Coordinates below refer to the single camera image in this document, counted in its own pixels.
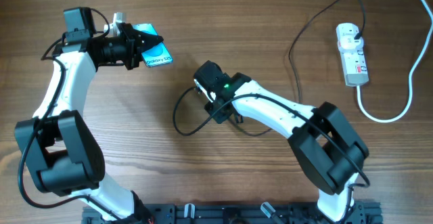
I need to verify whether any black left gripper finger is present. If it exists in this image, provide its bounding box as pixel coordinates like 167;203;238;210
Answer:
128;49;144;69
133;29;164;52

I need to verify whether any smartphone with teal screen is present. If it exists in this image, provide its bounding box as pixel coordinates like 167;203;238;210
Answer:
133;24;173;67

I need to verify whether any black USB-C charging cable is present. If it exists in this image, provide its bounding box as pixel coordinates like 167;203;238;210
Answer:
229;0;367;137

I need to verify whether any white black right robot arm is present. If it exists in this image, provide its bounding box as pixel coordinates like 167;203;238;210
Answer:
193;61;370;223

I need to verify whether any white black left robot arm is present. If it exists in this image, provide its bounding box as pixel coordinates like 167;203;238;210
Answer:
15;22;165;223

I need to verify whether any white USB charger plug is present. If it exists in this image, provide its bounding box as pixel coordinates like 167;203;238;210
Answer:
338;35;364;53

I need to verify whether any white power strip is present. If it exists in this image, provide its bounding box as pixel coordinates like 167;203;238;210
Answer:
336;23;369;87

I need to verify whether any black right camera cable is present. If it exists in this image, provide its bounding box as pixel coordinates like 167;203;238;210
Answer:
172;85;371;223

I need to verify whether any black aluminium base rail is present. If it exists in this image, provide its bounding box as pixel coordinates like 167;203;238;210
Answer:
81;202;384;224

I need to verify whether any white power strip cord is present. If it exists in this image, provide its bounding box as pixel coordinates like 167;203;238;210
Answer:
355;0;433;124

